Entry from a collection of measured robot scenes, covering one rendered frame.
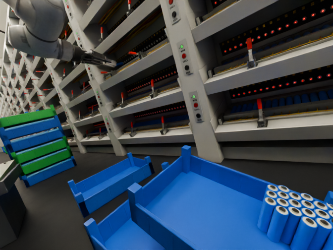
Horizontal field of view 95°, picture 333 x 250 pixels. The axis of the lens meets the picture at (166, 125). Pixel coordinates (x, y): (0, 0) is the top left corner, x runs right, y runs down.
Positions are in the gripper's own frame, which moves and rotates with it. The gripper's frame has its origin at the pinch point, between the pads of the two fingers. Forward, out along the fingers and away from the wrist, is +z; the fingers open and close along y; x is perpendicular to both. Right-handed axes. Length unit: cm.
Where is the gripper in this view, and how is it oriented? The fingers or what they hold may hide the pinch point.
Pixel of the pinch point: (109, 62)
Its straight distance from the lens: 102.4
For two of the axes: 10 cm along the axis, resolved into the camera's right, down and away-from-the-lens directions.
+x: 1.1, 9.9, -0.2
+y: -7.5, 1.0, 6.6
